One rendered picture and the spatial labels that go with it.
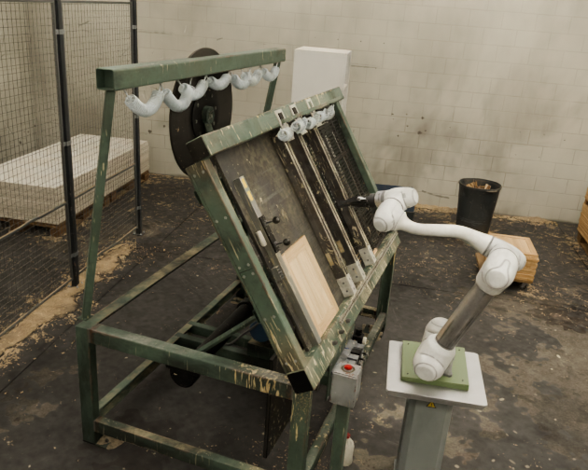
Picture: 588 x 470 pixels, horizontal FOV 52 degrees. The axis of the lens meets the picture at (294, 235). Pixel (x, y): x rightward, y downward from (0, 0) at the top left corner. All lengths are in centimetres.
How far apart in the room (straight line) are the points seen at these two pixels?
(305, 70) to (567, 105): 348
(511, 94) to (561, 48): 78
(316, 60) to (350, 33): 144
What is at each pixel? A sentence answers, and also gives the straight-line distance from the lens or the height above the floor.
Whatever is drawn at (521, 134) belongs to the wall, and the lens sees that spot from 857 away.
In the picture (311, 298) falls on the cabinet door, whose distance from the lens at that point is 330.
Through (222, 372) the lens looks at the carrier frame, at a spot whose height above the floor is 75.
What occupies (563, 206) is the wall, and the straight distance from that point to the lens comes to 893.
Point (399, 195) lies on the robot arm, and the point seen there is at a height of 172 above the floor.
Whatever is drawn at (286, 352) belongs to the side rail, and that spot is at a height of 96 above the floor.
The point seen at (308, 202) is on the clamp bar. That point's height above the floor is 144.
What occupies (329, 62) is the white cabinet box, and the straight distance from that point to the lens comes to 697.
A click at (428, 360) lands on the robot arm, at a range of 303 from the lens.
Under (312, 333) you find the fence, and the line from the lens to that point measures 317.
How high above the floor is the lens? 255
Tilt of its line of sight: 21 degrees down
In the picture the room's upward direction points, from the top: 4 degrees clockwise
